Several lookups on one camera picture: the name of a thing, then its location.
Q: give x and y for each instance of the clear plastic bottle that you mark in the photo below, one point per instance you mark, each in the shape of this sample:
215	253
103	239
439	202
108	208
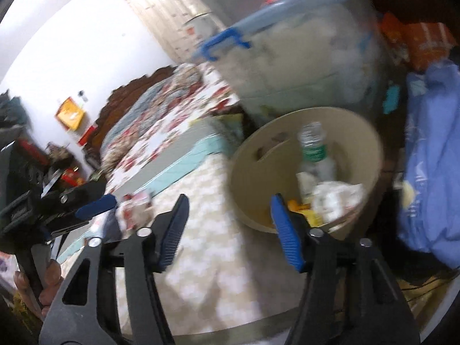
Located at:
316	165

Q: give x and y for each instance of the red white snack wrapper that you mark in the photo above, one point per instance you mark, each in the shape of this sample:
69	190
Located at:
135	211

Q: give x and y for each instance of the yellow wall ornament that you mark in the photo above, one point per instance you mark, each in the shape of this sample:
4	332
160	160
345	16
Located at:
70	114

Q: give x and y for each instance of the lower clear storage box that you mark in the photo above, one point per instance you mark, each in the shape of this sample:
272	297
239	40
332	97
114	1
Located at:
296	54

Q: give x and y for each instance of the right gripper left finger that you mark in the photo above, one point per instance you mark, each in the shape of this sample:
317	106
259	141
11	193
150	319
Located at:
175	224

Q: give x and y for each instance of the cluttered dark shelf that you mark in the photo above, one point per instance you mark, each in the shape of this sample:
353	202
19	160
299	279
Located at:
54	166

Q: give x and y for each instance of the white paper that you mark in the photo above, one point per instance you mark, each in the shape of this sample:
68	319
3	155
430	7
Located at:
332	200

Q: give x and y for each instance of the white star mug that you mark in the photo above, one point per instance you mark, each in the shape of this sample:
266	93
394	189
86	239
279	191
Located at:
202	26

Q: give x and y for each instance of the dark wooden headboard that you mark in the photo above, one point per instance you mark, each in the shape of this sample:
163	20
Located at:
119	102

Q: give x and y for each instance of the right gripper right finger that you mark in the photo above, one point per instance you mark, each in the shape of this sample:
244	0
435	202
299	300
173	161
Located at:
291	231

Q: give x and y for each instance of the orange red bag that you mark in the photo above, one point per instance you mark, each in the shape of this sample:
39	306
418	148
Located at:
416	45

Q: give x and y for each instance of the beige round trash bin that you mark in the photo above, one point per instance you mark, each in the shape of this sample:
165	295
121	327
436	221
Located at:
267	162

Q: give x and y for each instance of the blue cloth pile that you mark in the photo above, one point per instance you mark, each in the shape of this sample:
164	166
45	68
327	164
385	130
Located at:
428	219

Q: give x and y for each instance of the floral bed quilt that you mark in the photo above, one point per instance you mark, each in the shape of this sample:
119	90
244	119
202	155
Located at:
160	115

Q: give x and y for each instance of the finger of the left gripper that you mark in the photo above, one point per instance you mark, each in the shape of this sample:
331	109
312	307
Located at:
90	210

